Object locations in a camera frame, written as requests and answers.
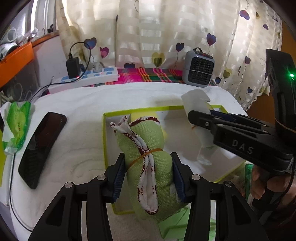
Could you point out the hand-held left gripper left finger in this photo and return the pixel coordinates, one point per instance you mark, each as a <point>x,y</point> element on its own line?
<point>119,176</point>

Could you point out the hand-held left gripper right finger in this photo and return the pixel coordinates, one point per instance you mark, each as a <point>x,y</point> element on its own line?
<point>178,176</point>

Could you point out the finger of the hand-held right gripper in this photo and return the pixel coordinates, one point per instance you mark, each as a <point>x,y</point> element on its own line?
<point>208,121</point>
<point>222,114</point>

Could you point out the green cloth bundle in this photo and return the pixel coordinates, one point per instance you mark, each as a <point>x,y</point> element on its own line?
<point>161,166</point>

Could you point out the white cloth bundle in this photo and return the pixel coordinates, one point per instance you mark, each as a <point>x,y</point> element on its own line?
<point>196,99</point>

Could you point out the lime green shallow box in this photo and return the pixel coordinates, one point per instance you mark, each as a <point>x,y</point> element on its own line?
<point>173,125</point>

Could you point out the person's right hand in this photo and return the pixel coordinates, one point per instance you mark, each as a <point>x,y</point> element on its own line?
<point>257,185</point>

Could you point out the wooden cabinet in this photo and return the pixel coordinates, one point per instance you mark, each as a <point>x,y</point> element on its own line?
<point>261,109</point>

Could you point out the light green flat cloth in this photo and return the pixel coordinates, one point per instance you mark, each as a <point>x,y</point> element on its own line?
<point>175,222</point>

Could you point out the small grey heater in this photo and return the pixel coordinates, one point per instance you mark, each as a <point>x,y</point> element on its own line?
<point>196,69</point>

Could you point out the plaid cloth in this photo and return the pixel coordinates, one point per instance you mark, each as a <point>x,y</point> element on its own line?
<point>150,75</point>

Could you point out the black smartphone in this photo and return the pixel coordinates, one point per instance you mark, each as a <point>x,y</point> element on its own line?
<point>41,148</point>

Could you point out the heart print curtain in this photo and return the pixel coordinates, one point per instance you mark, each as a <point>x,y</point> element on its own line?
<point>161,34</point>

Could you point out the white power strip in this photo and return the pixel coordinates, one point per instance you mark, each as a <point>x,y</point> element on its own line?
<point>97,75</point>

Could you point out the green tissue packet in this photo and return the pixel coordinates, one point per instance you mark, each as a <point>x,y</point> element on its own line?
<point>17,120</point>

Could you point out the black charger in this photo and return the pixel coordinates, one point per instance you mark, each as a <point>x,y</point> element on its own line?
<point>72,67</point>

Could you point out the orange tray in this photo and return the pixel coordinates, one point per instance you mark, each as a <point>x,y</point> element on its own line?
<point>16,58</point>

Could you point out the white plastic bag clutter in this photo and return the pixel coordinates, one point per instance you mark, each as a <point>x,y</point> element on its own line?
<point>9,37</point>

